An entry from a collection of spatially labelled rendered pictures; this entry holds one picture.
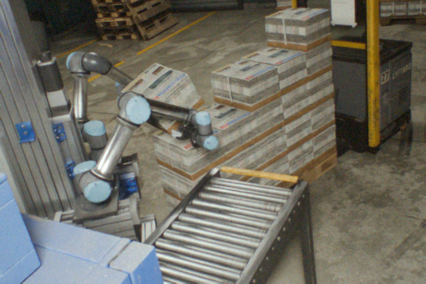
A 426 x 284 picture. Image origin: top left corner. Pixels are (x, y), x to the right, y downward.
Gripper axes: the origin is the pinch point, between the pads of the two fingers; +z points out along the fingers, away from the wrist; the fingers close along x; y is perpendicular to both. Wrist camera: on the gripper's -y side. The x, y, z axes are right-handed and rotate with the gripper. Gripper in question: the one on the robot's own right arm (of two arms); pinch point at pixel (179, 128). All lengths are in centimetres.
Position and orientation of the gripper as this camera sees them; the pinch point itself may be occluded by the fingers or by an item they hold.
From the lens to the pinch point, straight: 270.3
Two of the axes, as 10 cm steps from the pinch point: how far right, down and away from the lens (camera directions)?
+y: -4.3, -7.0, -5.7
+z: -5.8, -2.6, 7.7
